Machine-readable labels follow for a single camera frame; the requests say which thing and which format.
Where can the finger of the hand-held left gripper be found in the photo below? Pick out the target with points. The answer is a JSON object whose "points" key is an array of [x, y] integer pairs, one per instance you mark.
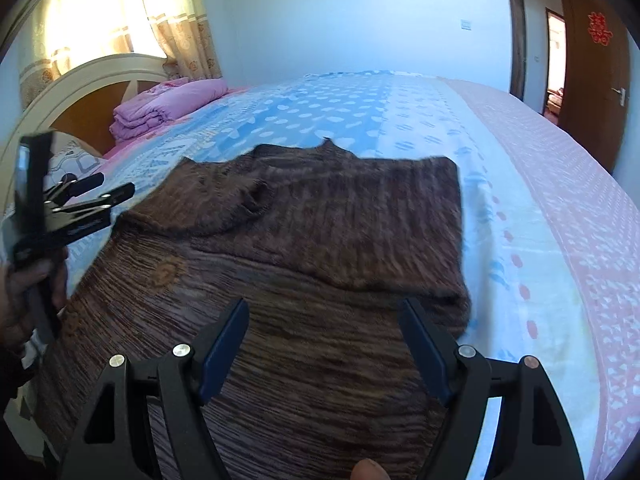
{"points": [[112, 195], [82, 181]]}

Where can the person's left hand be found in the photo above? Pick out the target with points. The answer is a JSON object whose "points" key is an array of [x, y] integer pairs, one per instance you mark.
{"points": [[20, 300]]}

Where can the brown knitted sweater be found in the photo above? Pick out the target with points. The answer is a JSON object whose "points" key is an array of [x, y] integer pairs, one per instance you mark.
{"points": [[300, 240]]}

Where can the white wall switch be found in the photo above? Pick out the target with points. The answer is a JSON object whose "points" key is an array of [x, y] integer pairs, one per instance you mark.
{"points": [[466, 24]]}

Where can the cream wooden headboard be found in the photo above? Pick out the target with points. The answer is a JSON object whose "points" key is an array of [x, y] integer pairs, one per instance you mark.
{"points": [[75, 110]]}

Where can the person's right hand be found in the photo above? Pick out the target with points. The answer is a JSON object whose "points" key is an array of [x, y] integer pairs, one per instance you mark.
{"points": [[369, 470]]}

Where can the red paper door decoration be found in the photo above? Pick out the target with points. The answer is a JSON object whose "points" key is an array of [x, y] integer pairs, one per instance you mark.
{"points": [[600, 27]]}

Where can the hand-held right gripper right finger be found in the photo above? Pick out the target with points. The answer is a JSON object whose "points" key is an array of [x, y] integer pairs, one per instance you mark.
{"points": [[425, 355]]}

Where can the folded pink quilt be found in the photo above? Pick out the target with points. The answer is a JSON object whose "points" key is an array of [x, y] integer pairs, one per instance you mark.
{"points": [[160, 110]]}

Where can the brown wooden door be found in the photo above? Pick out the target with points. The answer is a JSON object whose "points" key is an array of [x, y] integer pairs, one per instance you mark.
{"points": [[585, 85]]}

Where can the white patterned pillow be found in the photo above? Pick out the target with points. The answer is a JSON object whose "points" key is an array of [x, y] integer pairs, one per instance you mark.
{"points": [[75, 157]]}

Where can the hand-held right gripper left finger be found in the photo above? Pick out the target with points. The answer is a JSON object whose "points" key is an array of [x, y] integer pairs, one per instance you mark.
{"points": [[225, 350]]}

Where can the blue pink patterned bedsheet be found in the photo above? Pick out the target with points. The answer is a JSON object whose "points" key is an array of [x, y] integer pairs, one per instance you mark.
{"points": [[525, 210]]}

